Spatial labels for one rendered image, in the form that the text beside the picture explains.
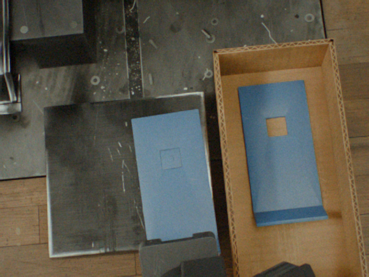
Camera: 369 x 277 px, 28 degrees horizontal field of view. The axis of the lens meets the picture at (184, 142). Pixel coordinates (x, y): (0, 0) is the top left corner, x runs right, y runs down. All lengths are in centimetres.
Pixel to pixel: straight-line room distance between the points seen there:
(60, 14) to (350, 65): 31
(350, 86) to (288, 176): 12
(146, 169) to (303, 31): 23
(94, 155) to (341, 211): 26
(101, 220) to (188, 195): 9
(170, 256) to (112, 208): 15
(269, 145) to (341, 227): 11
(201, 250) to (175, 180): 14
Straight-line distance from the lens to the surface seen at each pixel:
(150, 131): 77
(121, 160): 77
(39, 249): 79
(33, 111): 82
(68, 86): 82
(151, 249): 62
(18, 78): 74
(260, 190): 76
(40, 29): 76
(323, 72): 80
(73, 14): 76
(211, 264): 61
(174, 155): 76
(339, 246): 77
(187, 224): 74
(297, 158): 77
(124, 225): 75
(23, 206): 80
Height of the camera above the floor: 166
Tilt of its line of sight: 75 degrees down
